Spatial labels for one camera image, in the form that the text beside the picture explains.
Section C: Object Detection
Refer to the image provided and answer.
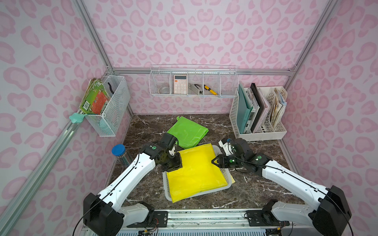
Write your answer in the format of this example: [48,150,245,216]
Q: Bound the mint green wall hook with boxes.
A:
[69,113,86,124]

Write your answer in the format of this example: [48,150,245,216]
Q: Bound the white desktop file organizer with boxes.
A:
[229,83,287,141]

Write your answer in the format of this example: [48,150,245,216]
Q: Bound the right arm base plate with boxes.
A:
[244,209,290,227]

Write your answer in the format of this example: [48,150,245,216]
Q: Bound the green red booklet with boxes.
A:
[79,78,111,115]

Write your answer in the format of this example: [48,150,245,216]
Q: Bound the blue lid pen canister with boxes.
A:
[112,144,133,167]

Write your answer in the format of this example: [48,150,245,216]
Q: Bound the white mesh wall basket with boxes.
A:
[86,75,131,137]

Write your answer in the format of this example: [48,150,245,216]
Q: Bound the golden yellow raincoat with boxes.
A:
[166,143,228,204]

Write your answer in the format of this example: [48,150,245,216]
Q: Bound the black folder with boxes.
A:
[250,83,265,127]

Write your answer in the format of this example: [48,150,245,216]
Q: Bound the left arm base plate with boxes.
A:
[127,210,168,228]

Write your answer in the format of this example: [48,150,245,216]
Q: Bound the teal folder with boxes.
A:
[236,83,254,134]

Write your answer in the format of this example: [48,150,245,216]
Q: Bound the round metal tin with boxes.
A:
[158,84,170,94]

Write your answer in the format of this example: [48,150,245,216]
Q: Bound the white wire wall shelf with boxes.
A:
[148,64,239,97]

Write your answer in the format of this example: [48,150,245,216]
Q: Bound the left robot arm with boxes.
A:
[81,133,182,236]

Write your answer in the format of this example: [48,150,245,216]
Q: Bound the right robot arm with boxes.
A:
[212,138,352,236]

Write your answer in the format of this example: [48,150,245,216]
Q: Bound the yellow utility knife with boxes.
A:
[204,85,218,95]

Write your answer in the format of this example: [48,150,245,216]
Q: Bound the green raincoat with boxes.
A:
[168,117,209,149]

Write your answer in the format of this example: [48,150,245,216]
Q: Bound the white pink calculator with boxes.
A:
[173,75,188,95]

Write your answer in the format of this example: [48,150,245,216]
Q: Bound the beige paper stack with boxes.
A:
[270,88,287,129]

